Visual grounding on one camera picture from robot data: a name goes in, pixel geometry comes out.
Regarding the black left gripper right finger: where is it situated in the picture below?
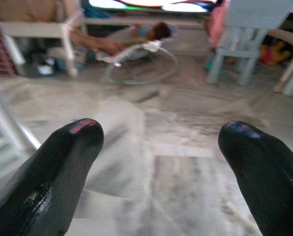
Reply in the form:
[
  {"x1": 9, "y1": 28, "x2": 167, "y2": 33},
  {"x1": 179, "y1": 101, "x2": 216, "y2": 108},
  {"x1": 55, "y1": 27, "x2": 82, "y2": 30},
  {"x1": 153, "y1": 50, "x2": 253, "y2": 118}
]
[{"x1": 218, "y1": 120, "x2": 293, "y2": 236}]

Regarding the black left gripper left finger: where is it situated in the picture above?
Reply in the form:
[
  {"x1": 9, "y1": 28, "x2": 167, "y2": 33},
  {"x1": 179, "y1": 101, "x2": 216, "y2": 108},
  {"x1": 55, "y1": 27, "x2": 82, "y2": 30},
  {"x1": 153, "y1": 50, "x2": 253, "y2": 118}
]
[{"x1": 0, "y1": 118, "x2": 105, "y2": 236}]

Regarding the black bag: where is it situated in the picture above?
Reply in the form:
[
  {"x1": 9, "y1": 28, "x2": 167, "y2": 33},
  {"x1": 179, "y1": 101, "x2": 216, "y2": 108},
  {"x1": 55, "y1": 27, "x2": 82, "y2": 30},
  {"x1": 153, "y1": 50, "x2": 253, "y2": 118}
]
[{"x1": 29, "y1": 53, "x2": 58, "y2": 77}]

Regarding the teal container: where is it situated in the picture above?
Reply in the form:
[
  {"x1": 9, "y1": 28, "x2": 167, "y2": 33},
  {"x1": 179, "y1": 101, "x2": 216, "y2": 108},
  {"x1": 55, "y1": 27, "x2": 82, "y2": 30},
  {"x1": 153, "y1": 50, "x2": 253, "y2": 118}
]
[{"x1": 55, "y1": 57, "x2": 85, "y2": 71}]

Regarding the yellow plush toy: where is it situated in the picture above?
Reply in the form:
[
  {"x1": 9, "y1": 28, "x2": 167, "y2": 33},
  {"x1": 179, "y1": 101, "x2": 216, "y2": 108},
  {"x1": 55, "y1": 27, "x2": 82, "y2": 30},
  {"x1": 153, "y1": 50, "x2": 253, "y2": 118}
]
[{"x1": 259, "y1": 41, "x2": 293, "y2": 66}]

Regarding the light blue plastic chair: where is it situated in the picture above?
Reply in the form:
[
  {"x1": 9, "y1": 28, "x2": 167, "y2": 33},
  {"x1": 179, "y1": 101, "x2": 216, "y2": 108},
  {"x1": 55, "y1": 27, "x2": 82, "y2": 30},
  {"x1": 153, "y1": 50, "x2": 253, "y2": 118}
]
[{"x1": 206, "y1": 0, "x2": 293, "y2": 86}]

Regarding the white desk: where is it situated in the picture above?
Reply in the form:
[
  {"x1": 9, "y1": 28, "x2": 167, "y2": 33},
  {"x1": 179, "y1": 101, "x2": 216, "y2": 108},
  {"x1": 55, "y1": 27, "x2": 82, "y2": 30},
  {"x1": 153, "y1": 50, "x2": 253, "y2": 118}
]
[{"x1": 266, "y1": 3, "x2": 293, "y2": 97}]

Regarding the child lying down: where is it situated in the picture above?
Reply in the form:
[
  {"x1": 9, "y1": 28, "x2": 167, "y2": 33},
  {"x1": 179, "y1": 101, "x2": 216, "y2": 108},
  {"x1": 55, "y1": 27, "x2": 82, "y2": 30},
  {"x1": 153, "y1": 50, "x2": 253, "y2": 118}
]
[{"x1": 70, "y1": 21, "x2": 172, "y2": 54}]

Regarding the white low table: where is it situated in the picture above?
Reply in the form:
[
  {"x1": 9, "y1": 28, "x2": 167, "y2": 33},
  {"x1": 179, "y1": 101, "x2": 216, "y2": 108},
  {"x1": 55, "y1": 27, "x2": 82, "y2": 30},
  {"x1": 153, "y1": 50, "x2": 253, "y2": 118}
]
[{"x1": 0, "y1": 9, "x2": 86, "y2": 77}]

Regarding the white baby bouncer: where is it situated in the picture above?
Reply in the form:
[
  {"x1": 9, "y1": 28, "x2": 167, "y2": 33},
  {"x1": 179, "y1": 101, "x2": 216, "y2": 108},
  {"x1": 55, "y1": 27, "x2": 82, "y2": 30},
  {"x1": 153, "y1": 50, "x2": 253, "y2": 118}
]
[{"x1": 94, "y1": 24, "x2": 179, "y2": 86}]

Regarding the pink cloth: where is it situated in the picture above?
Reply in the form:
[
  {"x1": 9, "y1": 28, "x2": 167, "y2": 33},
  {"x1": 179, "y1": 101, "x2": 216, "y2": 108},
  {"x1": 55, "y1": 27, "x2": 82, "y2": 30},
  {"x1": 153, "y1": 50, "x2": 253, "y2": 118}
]
[{"x1": 205, "y1": 0, "x2": 233, "y2": 53}]

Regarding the beige cushion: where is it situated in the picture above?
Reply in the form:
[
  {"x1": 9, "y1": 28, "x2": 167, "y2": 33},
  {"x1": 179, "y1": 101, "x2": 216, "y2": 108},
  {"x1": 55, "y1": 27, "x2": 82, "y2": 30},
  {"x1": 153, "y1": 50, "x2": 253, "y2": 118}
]
[{"x1": 0, "y1": 0, "x2": 75, "y2": 23}]

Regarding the white television bench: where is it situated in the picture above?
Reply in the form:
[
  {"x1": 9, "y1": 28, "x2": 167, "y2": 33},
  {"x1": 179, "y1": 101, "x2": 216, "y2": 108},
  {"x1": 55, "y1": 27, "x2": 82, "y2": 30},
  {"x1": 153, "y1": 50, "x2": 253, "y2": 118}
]
[{"x1": 84, "y1": 14, "x2": 211, "y2": 28}]

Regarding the flat screen television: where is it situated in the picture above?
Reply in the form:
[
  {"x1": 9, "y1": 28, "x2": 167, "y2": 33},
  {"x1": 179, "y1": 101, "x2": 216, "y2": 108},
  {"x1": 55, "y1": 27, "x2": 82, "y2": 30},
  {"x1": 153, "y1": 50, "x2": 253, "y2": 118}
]
[{"x1": 87, "y1": 0, "x2": 220, "y2": 13}]

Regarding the white frame structure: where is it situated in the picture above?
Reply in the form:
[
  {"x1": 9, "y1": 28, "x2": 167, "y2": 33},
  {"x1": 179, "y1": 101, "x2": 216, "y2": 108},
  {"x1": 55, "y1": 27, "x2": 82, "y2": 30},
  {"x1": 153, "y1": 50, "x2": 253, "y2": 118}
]
[{"x1": 0, "y1": 68, "x2": 42, "y2": 212}]

